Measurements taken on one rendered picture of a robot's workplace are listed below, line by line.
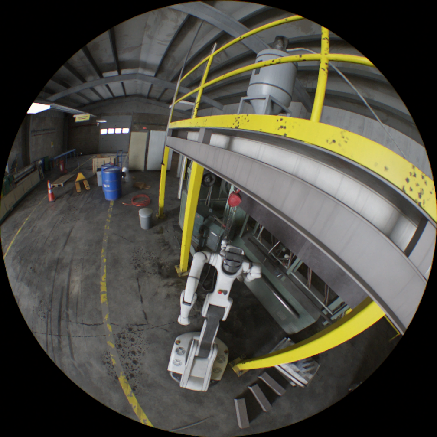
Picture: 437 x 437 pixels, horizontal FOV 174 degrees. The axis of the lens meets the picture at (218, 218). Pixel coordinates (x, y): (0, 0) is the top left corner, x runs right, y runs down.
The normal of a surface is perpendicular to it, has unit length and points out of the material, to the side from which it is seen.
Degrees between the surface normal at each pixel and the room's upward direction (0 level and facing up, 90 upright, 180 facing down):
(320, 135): 90
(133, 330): 0
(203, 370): 14
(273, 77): 90
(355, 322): 90
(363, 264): 90
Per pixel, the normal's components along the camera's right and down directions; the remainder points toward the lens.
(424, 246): -0.84, 0.09
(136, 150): 0.50, 0.53
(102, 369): 0.22, -0.84
